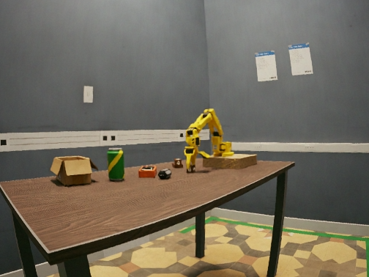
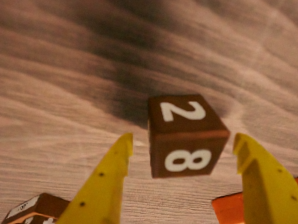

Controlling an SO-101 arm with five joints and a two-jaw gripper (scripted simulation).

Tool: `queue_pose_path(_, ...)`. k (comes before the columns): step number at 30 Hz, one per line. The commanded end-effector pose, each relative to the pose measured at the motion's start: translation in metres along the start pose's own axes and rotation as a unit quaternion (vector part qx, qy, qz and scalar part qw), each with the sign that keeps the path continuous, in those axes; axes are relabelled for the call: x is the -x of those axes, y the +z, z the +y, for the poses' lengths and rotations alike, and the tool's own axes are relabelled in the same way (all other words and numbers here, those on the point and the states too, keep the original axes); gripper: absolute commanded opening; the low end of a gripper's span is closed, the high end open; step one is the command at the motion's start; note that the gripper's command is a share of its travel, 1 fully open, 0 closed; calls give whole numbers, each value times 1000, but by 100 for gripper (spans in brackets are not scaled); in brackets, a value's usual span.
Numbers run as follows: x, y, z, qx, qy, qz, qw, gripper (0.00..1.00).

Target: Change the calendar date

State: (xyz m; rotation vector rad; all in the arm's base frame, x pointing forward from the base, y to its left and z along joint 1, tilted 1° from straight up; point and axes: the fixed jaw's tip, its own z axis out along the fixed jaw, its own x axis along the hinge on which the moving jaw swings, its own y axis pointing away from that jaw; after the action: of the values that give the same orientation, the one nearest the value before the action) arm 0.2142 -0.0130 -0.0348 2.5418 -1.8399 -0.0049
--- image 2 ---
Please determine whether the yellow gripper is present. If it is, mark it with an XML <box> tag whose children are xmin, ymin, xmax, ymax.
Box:
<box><xmin>55</xmin><ymin>132</ymin><xmax>298</xmax><ymax>224</ymax></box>

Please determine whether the orange multimeter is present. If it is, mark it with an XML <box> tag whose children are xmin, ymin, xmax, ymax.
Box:
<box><xmin>211</xmin><ymin>192</ymin><xmax>244</xmax><ymax>224</ymax></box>

